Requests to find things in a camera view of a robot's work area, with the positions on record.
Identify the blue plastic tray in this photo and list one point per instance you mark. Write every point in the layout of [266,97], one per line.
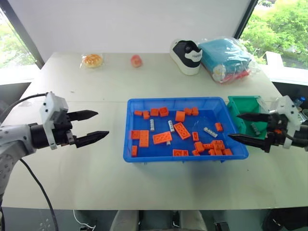
[158,125]

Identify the teal folded towel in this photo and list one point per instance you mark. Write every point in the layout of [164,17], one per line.
[226,54]

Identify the long orange building block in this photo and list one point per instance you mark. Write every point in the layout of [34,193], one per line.
[144,138]
[162,138]
[180,153]
[182,130]

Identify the grey rounded shape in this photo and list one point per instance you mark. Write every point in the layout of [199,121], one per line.
[192,221]
[125,221]

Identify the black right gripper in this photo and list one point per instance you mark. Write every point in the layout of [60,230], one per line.
[279,125]

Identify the bread in plastic wrap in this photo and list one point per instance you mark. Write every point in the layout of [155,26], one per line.
[92,60]

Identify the pink peach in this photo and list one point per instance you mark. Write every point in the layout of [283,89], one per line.
[136,61]

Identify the green plastic bin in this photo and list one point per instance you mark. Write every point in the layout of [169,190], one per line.
[240,106]

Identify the small orange building block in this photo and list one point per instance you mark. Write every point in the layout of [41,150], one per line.
[188,111]
[218,127]
[195,152]
[212,152]
[227,152]
[209,146]
[146,115]
[195,111]
[199,146]
[154,112]
[218,144]
[134,151]
[195,136]
[138,113]
[163,111]

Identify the red folded cloth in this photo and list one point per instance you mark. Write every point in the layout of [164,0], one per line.
[237,76]

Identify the orange square building block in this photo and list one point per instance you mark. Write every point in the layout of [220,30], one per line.
[135,134]
[180,116]

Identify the black window frame post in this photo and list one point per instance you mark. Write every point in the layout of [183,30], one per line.
[24,36]
[245,19]

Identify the black bag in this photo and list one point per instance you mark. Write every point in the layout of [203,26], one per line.
[286,220]

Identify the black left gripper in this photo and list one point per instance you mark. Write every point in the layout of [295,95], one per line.
[63,137]

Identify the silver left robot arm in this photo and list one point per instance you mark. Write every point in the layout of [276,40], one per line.
[14,137]

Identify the white and black sneaker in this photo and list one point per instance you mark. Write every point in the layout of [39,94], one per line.
[188,60]

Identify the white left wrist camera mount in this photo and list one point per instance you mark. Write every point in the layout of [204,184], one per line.
[48,106]

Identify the clear plastic bag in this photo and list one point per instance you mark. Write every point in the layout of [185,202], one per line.
[250,69]

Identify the clear water bottle blue cap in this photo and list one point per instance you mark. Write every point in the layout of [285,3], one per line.
[299,101]

